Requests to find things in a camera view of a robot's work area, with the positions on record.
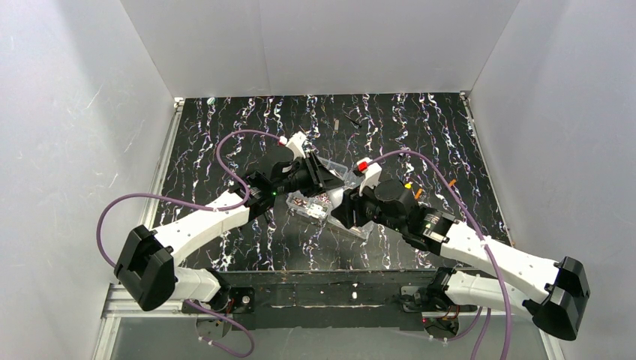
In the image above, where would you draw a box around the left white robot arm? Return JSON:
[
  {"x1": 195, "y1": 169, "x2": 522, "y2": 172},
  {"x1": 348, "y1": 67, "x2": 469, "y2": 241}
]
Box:
[{"x1": 114, "y1": 153, "x2": 344, "y2": 311}]

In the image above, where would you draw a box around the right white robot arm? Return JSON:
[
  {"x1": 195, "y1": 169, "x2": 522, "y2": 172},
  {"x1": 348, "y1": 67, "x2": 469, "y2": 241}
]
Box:
[{"x1": 328, "y1": 179, "x2": 590, "y2": 341}]

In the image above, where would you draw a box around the clear plastic parts box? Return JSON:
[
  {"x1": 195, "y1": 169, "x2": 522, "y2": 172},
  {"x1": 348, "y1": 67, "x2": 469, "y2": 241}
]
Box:
[{"x1": 286, "y1": 157, "x2": 375, "y2": 240}]

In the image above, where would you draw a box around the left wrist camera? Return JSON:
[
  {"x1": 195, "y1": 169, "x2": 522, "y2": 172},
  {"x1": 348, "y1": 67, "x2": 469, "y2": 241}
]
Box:
[{"x1": 278, "y1": 131, "x2": 307, "y2": 158}]

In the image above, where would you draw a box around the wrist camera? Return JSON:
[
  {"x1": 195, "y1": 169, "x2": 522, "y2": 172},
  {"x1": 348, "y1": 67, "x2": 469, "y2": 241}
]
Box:
[
  {"x1": 278, "y1": 131, "x2": 307, "y2": 158},
  {"x1": 356, "y1": 157, "x2": 382, "y2": 196}
]

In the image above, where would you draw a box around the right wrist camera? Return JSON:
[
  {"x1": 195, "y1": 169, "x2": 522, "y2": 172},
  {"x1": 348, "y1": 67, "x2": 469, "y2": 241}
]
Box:
[{"x1": 356, "y1": 157, "x2": 382, "y2": 196}]

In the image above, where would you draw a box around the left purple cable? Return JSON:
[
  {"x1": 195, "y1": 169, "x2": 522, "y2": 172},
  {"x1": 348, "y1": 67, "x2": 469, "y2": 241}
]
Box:
[{"x1": 95, "y1": 130, "x2": 284, "y2": 359}]

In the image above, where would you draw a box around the aluminium frame rail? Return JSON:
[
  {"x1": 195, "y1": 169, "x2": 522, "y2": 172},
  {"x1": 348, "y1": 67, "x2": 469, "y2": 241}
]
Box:
[{"x1": 95, "y1": 99, "x2": 183, "y2": 312}]

